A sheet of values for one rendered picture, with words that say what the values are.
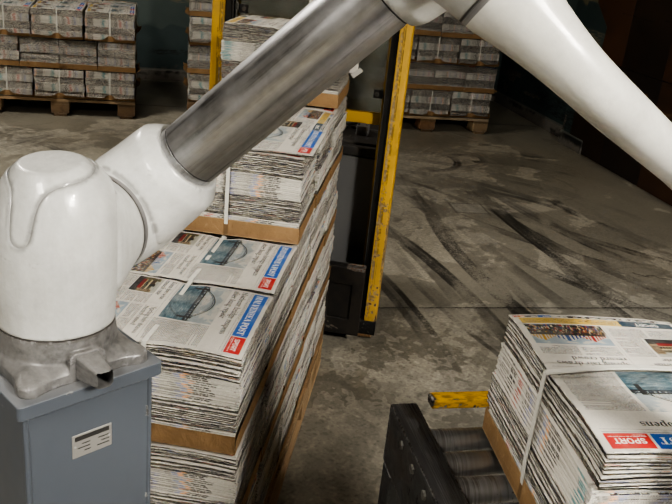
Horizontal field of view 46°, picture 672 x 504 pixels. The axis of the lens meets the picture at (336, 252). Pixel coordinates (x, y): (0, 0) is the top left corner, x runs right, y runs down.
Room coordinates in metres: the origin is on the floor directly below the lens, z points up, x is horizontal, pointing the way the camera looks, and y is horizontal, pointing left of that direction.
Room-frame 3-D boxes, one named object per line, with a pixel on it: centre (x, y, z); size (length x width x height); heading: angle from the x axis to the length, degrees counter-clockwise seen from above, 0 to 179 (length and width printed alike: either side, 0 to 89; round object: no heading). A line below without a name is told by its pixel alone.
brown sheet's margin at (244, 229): (2.02, 0.27, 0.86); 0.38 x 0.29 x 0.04; 86
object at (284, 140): (2.02, 0.25, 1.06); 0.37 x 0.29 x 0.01; 86
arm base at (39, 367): (0.94, 0.35, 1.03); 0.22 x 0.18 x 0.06; 46
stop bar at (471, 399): (1.29, -0.41, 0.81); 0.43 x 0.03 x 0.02; 104
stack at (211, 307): (1.89, 0.28, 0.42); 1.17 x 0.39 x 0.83; 174
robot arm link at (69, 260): (0.97, 0.37, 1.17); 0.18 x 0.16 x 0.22; 167
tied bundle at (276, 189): (2.02, 0.27, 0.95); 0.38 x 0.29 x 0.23; 86
